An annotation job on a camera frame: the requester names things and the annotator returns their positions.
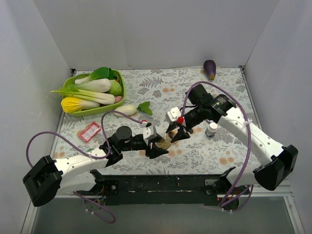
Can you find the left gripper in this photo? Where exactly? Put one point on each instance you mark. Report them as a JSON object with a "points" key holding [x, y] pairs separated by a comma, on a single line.
{"points": [[148, 145]]}

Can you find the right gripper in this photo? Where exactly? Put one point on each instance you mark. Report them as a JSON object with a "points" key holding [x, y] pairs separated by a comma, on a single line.
{"points": [[183, 126]]}

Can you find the clear bottle of yellow pills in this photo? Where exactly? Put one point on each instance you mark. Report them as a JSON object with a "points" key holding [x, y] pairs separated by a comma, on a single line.
{"points": [[165, 142]]}

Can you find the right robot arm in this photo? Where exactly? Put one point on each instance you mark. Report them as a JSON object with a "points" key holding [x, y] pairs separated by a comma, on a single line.
{"points": [[276, 161]]}

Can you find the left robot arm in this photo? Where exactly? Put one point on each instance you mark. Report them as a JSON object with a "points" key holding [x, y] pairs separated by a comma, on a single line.
{"points": [[49, 177]]}

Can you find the floral table mat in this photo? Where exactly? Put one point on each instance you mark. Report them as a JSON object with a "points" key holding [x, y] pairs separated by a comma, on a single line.
{"points": [[164, 89]]}

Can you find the white cap pill bottle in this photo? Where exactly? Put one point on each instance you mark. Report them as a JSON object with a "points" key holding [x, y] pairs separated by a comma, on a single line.
{"points": [[211, 129]]}

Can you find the white radish with leaf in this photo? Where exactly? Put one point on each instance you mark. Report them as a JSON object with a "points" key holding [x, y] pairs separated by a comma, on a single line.
{"points": [[132, 109]]}

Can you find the pink sweet potato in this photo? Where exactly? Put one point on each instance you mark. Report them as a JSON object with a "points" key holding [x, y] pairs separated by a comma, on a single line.
{"points": [[118, 99]]}

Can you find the pink rectangular pill box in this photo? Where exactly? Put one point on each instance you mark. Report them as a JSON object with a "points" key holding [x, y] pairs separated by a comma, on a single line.
{"points": [[89, 132]]}

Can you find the green round cabbage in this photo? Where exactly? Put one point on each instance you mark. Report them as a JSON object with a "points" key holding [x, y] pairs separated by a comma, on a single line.
{"points": [[115, 88]]}

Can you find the purple eggplant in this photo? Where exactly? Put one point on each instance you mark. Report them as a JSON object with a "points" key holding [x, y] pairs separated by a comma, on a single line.
{"points": [[209, 67]]}

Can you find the long white celery cabbage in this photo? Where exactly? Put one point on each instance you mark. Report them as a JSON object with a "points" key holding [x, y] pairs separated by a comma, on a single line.
{"points": [[101, 98]]}

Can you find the white bok choy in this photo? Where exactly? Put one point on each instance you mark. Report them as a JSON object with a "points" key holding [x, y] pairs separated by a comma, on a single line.
{"points": [[97, 81]]}

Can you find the yellow napa cabbage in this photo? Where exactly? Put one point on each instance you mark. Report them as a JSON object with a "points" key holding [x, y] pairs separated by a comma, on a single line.
{"points": [[73, 104]]}

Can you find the green vegetable basket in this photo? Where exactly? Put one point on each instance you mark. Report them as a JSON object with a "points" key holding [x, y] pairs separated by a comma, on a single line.
{"points": [[102, 108]]}

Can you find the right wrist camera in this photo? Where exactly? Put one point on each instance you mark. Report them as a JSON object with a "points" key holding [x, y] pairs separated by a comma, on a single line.
{"points": [[174, 116]]}

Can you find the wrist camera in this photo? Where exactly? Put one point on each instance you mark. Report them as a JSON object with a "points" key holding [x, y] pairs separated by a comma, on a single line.
{"points": [[174, 116], [148, 131]]}

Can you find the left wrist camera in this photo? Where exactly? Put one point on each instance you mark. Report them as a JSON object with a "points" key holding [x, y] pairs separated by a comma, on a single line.
{"points": [[148, 131]]}

